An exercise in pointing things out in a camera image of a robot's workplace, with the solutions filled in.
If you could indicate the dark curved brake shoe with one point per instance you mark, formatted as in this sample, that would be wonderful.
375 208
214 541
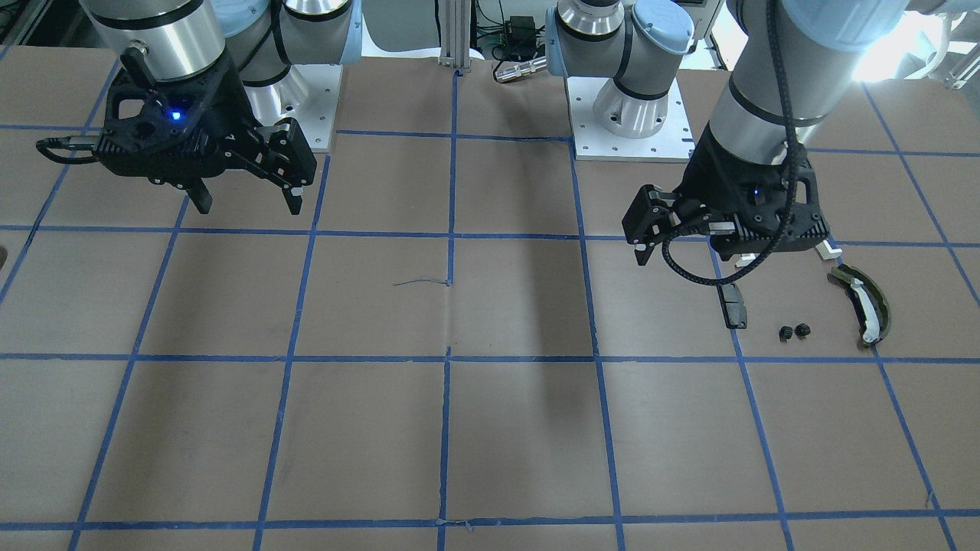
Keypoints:
871 305

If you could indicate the dark grey brake pad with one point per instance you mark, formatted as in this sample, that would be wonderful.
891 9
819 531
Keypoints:
733 306

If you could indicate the white curved plastic arc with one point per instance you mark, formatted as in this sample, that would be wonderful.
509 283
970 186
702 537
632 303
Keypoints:
824 249

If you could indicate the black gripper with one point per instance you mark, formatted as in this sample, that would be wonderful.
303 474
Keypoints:
708 182
227 115

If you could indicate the aluminium frame post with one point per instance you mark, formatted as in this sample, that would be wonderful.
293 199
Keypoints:
453 29

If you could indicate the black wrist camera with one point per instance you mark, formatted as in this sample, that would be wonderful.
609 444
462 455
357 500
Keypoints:
649 221
278 153

